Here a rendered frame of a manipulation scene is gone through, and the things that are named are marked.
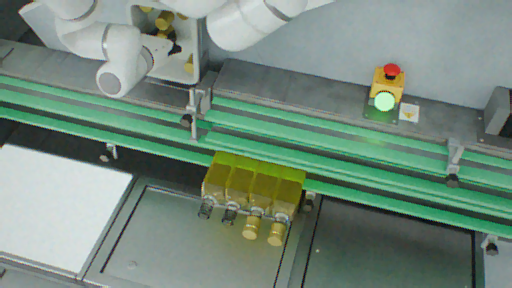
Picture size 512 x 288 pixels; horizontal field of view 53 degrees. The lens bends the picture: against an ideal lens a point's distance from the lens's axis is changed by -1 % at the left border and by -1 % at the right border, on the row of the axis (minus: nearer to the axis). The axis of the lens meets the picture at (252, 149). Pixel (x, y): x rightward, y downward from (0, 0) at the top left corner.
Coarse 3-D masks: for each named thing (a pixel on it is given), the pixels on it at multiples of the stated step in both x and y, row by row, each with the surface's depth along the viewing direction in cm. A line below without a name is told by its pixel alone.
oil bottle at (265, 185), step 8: (264, 168) 126; (272, 168) 126; (280, 168) 127; (256, 176) 125; (264, 176) 125; (272, 176) 125; (280, 176) 128; (256, 184) 123; (264, 184) 123; (272, 184) 123; (256, 192) 121; (264, 192) 121; (272, 192) 122; (248, 200) 121; (256, 200) 120; (264, 200) 120; (272, 200) 121; (248, 208) 122; (264, 208) 120
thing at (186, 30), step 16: (144, 0) 118; (128, 16) 122; (144, 16) 128; (176, 16) 127; (144, 32) 131; (176, 32) 131; (192, 32) 121; (192, 48) 133; (176, 64) 136; (176, 80) 133; (192, 80) 132
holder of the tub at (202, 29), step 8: (128, 0) 120; (152, 0) 119; (200, 24) 123; (200, 32) 125; (200, 40) 126; (200, 48) 127; (200, 56) 129; (208, 56) 136; (200, 64) 130; (208, 64) 138; (200, 72) 132; (152, 80) 141; (160, 80) 141; (168, 80) 141; (200, 80) 134; (184, 88) 139
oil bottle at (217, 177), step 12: (216, 156) 128; (228, 156) 129; (216, 168) 126; (228, 168) 126; (204, 180) 123; (216, 180) 123; (228, 180) 125; (204, 192) 122; (216, 192) 122; (216, 204) 124
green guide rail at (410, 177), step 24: (240, 144) 127; (264, 144) 127; (288, 144) 128; (312, 144) 128; (336, 168) 123; (360, 168) 123; (384, 168) 124; (408, 168) 124; (432, 192) 119; (456, 192) 119; (480, 192) 120; (504, 192) 120
